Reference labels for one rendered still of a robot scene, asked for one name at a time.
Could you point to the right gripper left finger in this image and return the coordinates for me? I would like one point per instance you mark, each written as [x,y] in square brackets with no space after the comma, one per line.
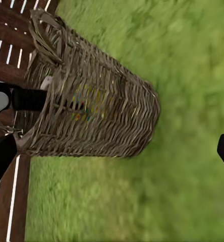
[8,150]

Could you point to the wicker basket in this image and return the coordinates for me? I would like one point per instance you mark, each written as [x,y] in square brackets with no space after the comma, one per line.
[119,125]

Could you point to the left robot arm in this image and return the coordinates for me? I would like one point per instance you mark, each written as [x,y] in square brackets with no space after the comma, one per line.
[14,96]

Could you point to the easter egg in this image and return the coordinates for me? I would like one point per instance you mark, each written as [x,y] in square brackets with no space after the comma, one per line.
[97,102]

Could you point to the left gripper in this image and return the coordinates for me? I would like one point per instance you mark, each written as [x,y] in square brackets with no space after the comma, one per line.
[39,97]

